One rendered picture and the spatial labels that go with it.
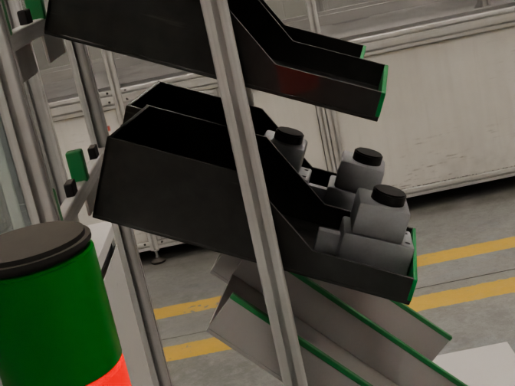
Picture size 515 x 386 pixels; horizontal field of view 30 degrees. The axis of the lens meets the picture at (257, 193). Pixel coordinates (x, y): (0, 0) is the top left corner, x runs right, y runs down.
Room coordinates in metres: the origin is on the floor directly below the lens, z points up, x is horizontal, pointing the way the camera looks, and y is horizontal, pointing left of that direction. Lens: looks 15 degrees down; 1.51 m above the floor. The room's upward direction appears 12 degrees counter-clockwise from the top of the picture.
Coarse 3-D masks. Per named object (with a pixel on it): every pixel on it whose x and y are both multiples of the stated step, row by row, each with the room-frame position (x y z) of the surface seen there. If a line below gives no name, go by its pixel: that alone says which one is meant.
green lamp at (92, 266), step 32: (96, 256) 0.36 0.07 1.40; (0, 288) 0.34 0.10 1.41; (32, 288) 0.34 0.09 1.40; (64, 288) 0.34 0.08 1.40; (96, 288) 0.35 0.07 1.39; (0, 320) 0.34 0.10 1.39; (32, 320) 0.34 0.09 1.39; (64, 320) 0.34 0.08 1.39; (96, 320) 0.35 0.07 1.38; (0, 352) 0.34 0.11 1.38; (32, 352) 0.34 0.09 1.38; (64, 352) 0.34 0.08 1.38; (96, 352) 0.34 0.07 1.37; (32, 384) 0.34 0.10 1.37; (64, 384) 0.34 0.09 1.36
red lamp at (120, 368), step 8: (120, 360) 0.36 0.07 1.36; (112, 368) 0.35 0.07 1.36; (120, 368) 0.35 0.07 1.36; (104, 376) 0.35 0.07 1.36; (112, 376) 0.35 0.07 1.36; (120, 376) 0.35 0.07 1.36; (128, 376) 0.36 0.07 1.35; (88, 384) 0.34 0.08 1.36; (96, 384) 0.34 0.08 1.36; (104, 384) 0.34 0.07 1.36; (112, 384) 0.35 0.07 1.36; (120, 384) 0.35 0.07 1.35; (128, 384) 0.36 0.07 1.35
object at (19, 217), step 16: (0, 128) 2.05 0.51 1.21; (0, 144) 2.02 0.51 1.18; (0, 160) 1.99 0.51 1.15; (0, 176) 1.96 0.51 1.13; (16, 176) 2.07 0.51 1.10; (0, 192) 1.92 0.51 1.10; (16, 192) 2.04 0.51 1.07; (0, 208) 1.89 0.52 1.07; (16, 208) 2.00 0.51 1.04; (0, 224) 1.86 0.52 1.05; (16, 224) 1.97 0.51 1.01
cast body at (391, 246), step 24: (360, 192) 0.82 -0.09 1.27; (384, 192) 0.80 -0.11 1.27; (360, 216) 0.79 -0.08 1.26; (384, 216) 0.79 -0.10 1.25; (408, 216) 0.79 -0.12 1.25; (336, 240) 0.81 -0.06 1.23; (360, 240) 0.79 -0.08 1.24; (384, 240) 0.79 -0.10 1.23; (408, 240) 0.80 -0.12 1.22; (384, 264) 0.79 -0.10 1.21; (408, 264) 0.79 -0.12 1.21
